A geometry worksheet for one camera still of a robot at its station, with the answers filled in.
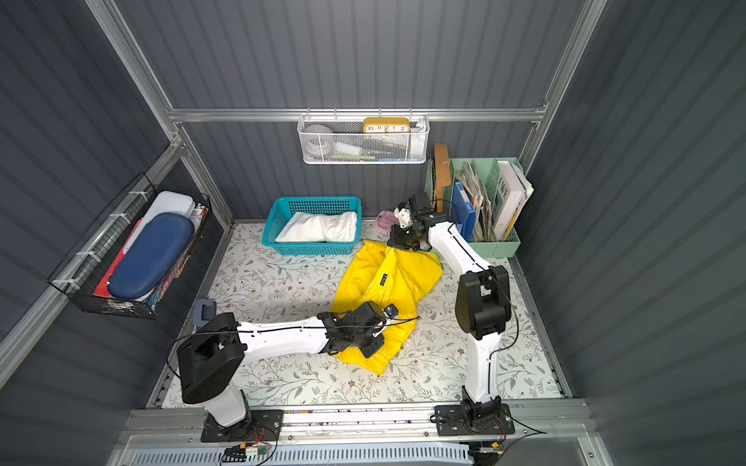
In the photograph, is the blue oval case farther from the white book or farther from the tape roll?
the white book

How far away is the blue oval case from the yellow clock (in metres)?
0.57

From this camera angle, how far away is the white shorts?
1072 mm

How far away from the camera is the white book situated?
96 centimetres

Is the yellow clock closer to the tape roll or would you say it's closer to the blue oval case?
the tape roll
